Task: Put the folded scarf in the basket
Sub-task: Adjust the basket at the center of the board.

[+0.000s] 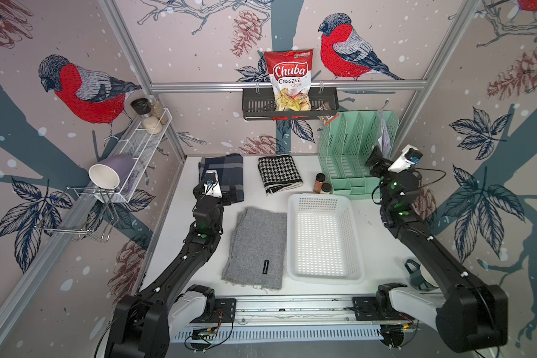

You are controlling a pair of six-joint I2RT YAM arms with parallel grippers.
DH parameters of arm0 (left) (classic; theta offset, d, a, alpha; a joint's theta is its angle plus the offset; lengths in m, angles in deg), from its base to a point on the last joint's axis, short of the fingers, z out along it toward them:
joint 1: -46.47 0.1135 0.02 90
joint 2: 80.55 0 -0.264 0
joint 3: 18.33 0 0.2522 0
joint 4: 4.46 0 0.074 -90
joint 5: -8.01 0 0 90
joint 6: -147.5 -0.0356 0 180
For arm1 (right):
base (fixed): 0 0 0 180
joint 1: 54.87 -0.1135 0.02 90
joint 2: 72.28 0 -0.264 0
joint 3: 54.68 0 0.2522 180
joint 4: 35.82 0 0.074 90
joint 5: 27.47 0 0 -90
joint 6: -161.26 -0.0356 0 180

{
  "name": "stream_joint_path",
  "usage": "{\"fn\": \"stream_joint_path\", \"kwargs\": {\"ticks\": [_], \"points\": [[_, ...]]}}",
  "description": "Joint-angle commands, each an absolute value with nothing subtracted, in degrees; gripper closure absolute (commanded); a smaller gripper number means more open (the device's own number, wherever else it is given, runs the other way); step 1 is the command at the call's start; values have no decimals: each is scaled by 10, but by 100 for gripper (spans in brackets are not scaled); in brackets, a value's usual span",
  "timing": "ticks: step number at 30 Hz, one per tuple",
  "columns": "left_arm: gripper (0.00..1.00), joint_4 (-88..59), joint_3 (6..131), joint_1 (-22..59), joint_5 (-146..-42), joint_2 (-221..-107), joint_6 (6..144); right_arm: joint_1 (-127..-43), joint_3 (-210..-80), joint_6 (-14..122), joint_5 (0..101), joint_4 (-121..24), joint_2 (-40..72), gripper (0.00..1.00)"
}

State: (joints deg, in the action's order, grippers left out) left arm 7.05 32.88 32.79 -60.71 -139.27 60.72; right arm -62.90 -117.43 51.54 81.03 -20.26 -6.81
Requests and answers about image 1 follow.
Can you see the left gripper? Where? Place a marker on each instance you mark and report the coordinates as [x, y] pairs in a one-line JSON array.
[[198, 195]]

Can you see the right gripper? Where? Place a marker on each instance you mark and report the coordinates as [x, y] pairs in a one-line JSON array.
[[385, 165]]

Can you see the navy plaid scarf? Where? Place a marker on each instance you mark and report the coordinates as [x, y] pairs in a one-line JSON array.
[[229, 169]]

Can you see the houndstooth scarf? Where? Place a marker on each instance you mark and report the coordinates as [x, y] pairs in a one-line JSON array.
[[279, 173]]

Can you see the grey scarf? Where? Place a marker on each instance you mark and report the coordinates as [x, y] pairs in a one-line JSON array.
[[257, 249]]

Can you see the white plastic basket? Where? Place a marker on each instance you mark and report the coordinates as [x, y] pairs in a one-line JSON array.
[[322, 243]]

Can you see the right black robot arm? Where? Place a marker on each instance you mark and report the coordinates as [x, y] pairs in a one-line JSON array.
[[447, 273]]

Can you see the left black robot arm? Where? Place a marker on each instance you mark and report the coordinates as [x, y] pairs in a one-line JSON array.
[[192, 250]]

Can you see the papers in organizer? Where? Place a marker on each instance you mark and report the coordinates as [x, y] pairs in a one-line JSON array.
[[384, 140]]

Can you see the mint green file organizer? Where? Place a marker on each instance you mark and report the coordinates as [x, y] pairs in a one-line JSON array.
[[347, 142]]

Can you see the tan spice bottle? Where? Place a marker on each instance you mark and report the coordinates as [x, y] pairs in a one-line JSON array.
[[326, 188]]

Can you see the brown spice bottle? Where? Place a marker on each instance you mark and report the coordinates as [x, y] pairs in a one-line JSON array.
[[318, 183]]

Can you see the glass spice jar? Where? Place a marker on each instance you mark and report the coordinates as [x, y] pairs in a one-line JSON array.
[[157, 109]]

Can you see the lavender cup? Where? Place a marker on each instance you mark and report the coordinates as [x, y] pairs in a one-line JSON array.
[[113, 173]]

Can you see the black lid spice jar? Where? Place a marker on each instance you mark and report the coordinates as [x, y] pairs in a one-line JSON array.
[[149, 121]]

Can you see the dark green mug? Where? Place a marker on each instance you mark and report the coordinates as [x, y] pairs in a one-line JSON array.
[[419, 276]]

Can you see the red Chuba chips bag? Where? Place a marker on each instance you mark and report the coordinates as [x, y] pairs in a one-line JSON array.
[[290, 77]]

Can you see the white wire wall shelf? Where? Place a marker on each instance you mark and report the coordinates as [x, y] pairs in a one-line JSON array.
[[141, 146]]

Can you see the black wall-mounted basket shelf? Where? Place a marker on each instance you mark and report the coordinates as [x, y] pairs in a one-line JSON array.
[[259, 104]]

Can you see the wire cup holder rack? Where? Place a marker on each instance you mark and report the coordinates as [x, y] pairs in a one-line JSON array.
[[82, 213]]

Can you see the small circuit board with wires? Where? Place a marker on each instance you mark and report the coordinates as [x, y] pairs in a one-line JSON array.
[[202, 339]]

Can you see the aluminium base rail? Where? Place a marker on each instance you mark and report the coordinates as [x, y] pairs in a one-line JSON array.
[[302, 310]]

